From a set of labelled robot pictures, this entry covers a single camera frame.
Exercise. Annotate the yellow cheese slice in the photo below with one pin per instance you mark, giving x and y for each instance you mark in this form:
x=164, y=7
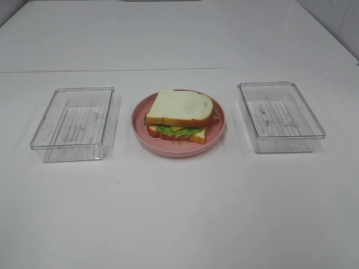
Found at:
x=175, y=129

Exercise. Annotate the green lettuce leaf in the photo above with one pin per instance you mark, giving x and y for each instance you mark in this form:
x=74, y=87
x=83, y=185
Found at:
x=186, y=132

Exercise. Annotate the bread slice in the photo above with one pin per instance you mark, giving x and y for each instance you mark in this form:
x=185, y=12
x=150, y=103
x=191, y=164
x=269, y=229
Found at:
x=195, y=139
x=180, y=108

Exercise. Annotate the bacon strip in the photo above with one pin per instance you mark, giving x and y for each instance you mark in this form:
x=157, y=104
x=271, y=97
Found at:
x=214, y=117

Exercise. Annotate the pink round plate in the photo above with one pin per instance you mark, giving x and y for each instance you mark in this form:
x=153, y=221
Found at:
x=172, y=148

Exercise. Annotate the left clear plastic tray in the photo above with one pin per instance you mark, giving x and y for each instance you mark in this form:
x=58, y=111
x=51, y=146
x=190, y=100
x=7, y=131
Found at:
x=79, y=124

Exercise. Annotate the clear plastic tray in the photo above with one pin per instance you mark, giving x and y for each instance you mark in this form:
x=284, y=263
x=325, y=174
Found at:
x=278, y=118
x=79, y=124

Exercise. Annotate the right clear plastic tray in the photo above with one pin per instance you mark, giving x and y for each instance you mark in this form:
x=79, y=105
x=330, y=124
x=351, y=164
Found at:
x=278, y=118

